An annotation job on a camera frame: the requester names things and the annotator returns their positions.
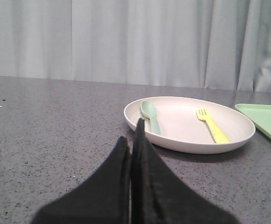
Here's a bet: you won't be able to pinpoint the sage green spoon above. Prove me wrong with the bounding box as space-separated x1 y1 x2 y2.
140 101 160 135

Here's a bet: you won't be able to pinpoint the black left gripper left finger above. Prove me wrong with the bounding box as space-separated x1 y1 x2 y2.
32 137 131 224

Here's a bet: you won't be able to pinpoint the white curtain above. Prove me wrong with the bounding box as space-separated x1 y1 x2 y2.
0 0 271 92

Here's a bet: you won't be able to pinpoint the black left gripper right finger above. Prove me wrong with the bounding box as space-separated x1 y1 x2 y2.
131 119 239 224

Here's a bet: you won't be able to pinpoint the yellow plastic fork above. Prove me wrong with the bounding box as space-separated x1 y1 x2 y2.
196 108 230 143

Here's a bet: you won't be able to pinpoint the light green tray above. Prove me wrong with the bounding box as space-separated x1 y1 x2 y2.
235 104 271 140

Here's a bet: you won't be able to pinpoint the beige round plate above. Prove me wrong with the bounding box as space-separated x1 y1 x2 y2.
123 96 256 154

